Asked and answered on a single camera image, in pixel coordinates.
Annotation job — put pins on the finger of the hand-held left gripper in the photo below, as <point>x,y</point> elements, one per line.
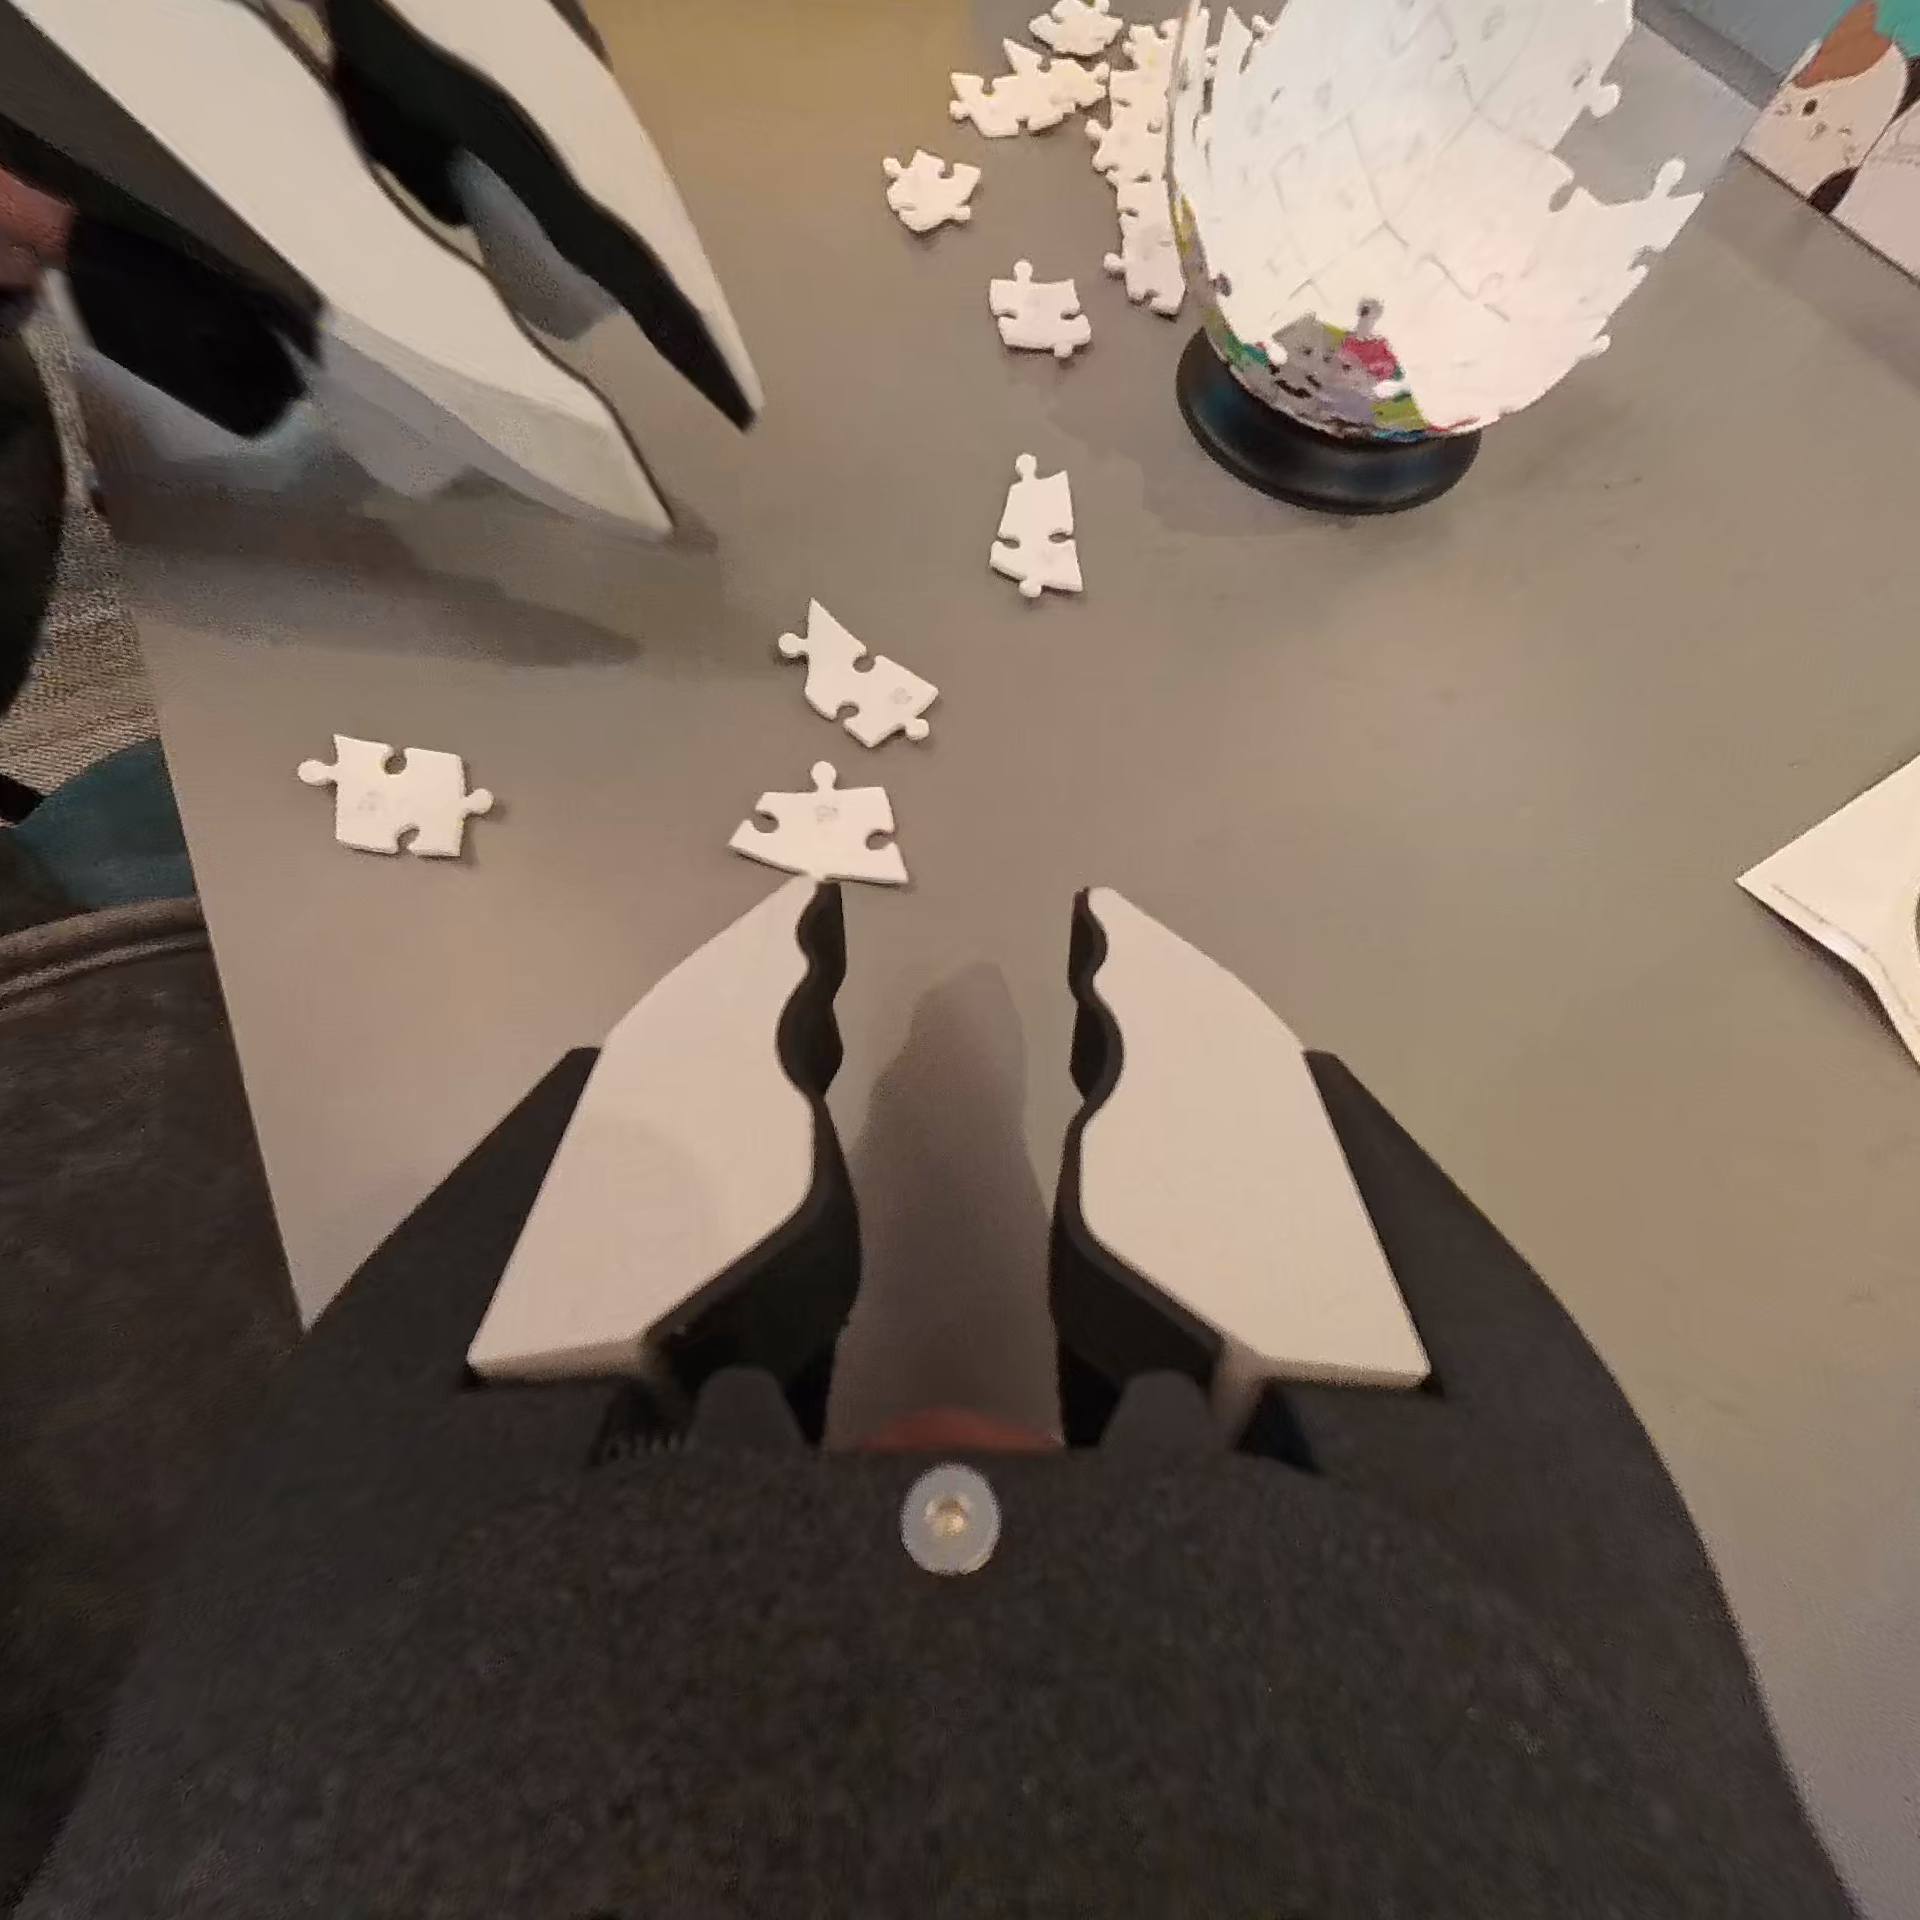
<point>227,105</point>
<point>495,90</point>

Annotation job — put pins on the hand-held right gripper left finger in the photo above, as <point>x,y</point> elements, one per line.
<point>673,1153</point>

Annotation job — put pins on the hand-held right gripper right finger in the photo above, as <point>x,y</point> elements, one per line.
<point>1230,1185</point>

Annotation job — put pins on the black round ball stand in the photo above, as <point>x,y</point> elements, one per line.
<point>1321,466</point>

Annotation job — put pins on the white puzzle ball shell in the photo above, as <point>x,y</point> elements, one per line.
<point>1425,180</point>

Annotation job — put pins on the pile of white puzzle pieces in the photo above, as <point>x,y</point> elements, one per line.
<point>1141,135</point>

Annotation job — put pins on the joined white puzzle piece pair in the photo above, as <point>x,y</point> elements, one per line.
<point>1037,524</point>

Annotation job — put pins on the teal puzzle ball box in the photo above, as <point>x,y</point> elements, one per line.
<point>1847,135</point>

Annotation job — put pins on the person's left hand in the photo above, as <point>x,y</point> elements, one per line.
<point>28,228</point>

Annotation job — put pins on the teal cloth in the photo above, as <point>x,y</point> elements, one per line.
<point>90,841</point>

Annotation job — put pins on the person's grey sweater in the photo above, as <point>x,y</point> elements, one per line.
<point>117,1350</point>

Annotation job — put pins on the white instruction leaflet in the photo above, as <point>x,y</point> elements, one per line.
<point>1860,898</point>

